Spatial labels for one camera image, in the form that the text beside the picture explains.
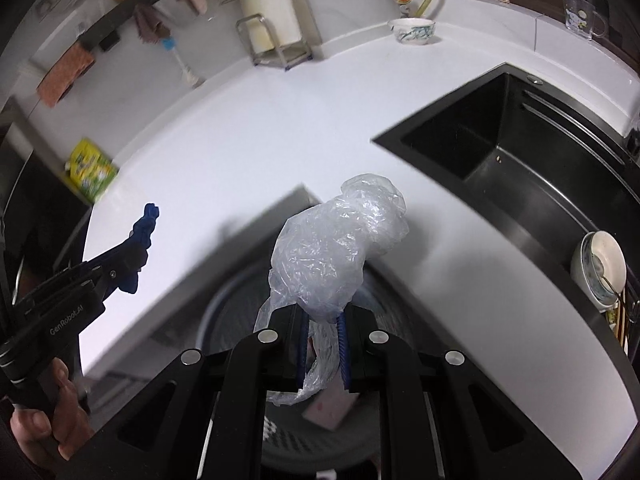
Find clear plastic bag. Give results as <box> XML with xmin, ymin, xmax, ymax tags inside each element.
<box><xmin>254</xmin><ymin>174</ymin><xmax>409</xmax><ymax>405</ymax></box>

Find pink package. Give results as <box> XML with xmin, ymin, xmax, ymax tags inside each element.
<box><xmin>303</xmin><ymin>382</ymin><xmax>358</xmax><ymax>431</ymax></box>

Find black mesh trash bin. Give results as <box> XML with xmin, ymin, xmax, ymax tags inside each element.
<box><xmin>196</xmin><ymin>259</ymin><xmax>421</xmax><ymax>470</ymax></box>

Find black kitchen sink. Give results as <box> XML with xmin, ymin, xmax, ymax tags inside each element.
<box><xmin>370</xmin><ymin>62</ymin><xmax>640</xmax><ymax>361</ymax></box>

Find person's left hand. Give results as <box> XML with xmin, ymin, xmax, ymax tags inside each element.
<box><xmin>10</xmin><ymin>358</ymin><xmax>94</xmax><ymax>472</ymax></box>

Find green yellow detergent pouch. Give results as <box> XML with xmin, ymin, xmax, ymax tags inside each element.
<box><xmin>65</xmin><ymin>138</ymin><xmax>119</xmax><ymax>204</ymax></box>

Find orange wavy dish cloth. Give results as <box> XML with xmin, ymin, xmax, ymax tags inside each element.
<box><xmin>37</xmin><ymin>41</ymin><xmax>96</xmax><ymax>108</ymax></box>

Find white bottle brush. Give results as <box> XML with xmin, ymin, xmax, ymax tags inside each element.
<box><xmin>160</xmin><ymin>37</ymin><xmax>205</xmax><ymax>88</ymax></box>

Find dark brown hanging rag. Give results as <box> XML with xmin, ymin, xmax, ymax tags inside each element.
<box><xmin>134</xmin><ymin>3</ymin><xmax>170</xmax><ymax>44</ymax></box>

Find white bowl in sink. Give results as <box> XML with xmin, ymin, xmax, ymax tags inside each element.
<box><xmin>570</xmin><ymin>231</ymin><xmax>627</xmax><ymax>313</ymax></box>

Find metal cutting board rack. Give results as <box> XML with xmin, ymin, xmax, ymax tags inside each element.
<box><xmin>235</xmin><ymin>13</ymin><xmax>314</xmax><ymax>72</ymax></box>

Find chopsticks in sink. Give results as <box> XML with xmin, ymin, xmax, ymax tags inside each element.
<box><xmin>605</xmin><ymin>292</ymin><xmax>628</xmax><ymax>354</ymax></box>

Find white patterned ceramic bowl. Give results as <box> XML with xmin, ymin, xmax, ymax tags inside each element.
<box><xmin>387</xmin><ymin>18</ymin><xmax>435</xmax><ymax>46</ymax></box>

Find white cutting board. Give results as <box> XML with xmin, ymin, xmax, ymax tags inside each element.
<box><xmin>234</xmin><ymin>0</ymin><xmax>324</xmax><ymax>53</ymax></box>

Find clear glass mug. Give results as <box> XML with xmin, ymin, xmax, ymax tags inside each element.
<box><xmin>563</xmin><ymin>0</ymin><xmax>608</xmax><ymax>40</ymax></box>

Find black wall rail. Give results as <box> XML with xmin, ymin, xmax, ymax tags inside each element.
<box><xmin>79</xmin><ymin>0</ymin><xmax>227</xmax><ymax>53</ymax></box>

